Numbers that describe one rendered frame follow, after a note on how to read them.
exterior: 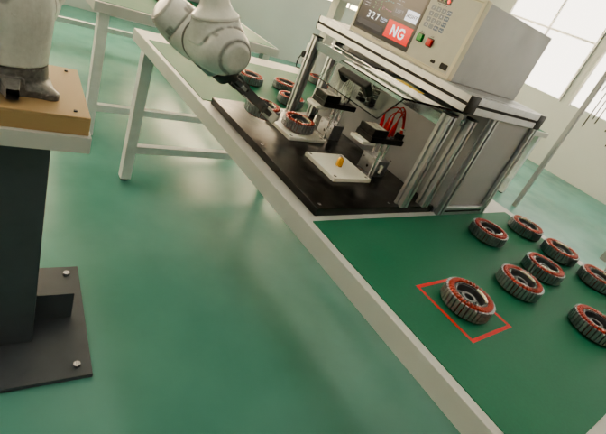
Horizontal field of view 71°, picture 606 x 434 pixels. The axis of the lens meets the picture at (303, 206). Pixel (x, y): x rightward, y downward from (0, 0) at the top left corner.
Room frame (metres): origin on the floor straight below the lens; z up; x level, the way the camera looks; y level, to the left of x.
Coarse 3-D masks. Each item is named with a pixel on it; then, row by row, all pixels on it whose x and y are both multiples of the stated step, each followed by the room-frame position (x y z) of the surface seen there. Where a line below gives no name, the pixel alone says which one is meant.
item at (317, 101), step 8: (320, 88) 1.42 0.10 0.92; (320, 96) 1.40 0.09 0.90; (328, 96) 1.38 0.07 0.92; (336, 96) 1.42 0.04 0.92; (312, 104) 1.38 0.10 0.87; (320, 104) 1.39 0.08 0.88; (328, 104) 1.39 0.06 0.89; (336, 104) 1.41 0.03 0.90; (344, 104) 1.45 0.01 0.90; (336, 112) 1.47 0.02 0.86
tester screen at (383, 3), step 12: (372, 0) 1.48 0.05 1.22; (384, 0) 1.45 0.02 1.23; (396, 0) 1.42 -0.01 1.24; (408, 0) 1.39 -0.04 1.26; (420, 0) 1.36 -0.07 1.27; (360, 12) 1.51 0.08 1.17; (384, 12) 1.43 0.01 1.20; (420, 12) 1.34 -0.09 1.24; (360, 24) 1.49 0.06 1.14; (384, 24) 1.42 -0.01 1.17; (408, 24) 1.36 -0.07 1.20; (384, 36) 1.41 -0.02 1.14
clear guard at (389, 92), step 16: (336, 64) 1.15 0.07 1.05; (352, 64) 1.16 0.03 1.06; (336, 80) 1.09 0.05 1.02; (368, 80) 1.07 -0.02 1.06; (384, 80) 1.12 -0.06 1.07; (352, 96) 1.03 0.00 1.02; (384, 96) 1.01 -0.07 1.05; (400, 96) 1.00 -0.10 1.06; (416, 96) 1.09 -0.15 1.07; (432, 96) 1.21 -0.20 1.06; (368, 112) 0.98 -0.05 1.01; (384, 112) 0.97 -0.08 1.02
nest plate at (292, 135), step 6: (276, 126) 1.32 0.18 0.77; (282, 126) 1.32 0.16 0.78; (282, 132) 1.29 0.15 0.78; (288, 132) 1.30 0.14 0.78; (294, 132) 1.32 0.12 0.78; (288, 138) 1.27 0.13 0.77; (294, 138) 1.28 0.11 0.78; (300, 138) 1.29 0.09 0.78; (306, 138) 1.31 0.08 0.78; (312, 138) 1.33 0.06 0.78; (318, 138) 1.36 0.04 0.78
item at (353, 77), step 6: (342, 72) 1.06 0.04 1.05; (348, 72) 1.05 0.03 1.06; (342, 78) 1.08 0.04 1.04; (348, 78) 1.05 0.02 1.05; (354, 78) 1.03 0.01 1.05; (360, 78) 1.02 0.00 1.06; (360, 84) 1.01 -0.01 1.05; (366, 84) 1.00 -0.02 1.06; (366, 90) 1.00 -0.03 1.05; (366, 96) 1.01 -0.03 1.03
